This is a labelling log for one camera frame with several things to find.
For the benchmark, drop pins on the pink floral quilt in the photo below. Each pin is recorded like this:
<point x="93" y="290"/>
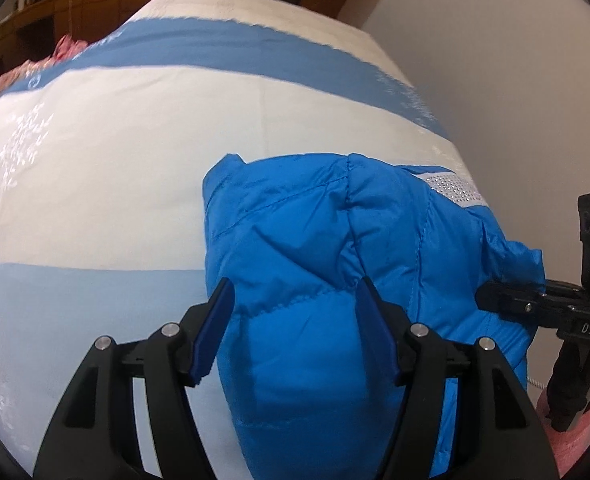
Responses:
<point x="30" y="65"/>

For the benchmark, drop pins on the blue down jacket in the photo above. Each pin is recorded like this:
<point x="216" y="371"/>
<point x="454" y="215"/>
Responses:
<point x="300" y="240"/>

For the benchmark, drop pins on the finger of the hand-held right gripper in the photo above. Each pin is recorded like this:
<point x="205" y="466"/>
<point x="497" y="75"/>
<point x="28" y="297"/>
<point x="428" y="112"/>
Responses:
<point x="510" y="302"/>
<point x="570" y="290"/>

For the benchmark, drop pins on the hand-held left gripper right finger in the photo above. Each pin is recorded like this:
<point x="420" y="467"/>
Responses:
<point x="377" y="335"/>

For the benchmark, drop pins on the person's right hand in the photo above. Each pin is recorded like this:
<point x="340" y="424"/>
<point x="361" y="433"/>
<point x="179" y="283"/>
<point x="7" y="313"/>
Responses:
<point x="572" y="385"/>

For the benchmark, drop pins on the blue and white bedspread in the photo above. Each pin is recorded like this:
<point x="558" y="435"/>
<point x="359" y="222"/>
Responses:
<point x="125" y="160"/>

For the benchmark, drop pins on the cluttered wooden shelf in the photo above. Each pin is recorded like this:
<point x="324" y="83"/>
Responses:
<point x="20" y="20"/>

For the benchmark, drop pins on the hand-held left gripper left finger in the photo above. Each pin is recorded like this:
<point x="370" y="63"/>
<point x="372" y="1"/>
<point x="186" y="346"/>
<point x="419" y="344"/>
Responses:
<point x="210" y="335"/>

